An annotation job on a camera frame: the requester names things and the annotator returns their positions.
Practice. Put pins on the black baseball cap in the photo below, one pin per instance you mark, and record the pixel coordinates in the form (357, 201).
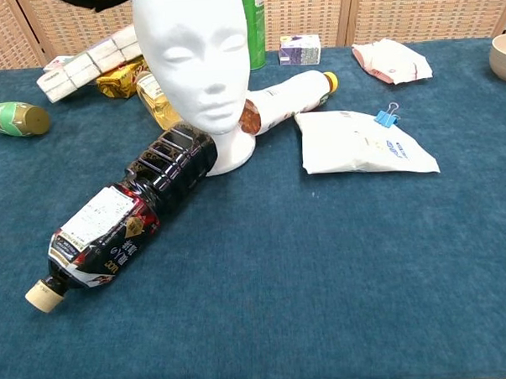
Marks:
(91, 0)

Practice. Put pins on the purple white small box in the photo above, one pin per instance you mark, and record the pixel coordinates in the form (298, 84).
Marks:
(299, 50)

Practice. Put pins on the large dark tea bottle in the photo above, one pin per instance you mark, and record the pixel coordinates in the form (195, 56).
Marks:
(144, 194)

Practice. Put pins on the small yellow liquid bottle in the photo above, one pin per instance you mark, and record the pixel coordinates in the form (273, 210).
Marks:
(159, 101)

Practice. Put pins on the yellow snack package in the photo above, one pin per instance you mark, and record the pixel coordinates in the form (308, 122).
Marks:
(120, 80)

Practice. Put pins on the blue binder clip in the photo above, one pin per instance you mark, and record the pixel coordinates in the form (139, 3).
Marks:
(386, 116)

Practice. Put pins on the white plastic bag pouch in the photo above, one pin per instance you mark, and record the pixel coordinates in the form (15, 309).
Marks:
(360, 145)

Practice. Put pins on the green cylindrical can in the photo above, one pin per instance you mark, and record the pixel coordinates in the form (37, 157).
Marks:
(255, 25)

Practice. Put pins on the blue table cloth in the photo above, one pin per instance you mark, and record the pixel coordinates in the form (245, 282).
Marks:
(302, 258)

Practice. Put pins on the green nesting doll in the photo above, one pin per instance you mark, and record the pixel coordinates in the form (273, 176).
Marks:
(12, 119)

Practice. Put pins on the white bottle with yellow cap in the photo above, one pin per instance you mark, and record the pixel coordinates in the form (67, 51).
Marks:
(291, 97)

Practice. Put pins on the woven folding screen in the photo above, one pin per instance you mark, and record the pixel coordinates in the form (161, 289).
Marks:
(417, 10)

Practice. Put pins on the beige ceramic bowl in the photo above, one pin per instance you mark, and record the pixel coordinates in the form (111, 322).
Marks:
(503, 59)

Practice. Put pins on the white foam mannequin head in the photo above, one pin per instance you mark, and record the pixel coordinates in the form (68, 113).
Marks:
(197, 66)

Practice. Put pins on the white tissue packs bundle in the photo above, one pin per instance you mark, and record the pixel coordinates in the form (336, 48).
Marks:
(88, 64)

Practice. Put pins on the crumpled white pink package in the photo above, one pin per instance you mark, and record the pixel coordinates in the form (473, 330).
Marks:
(392, 61)

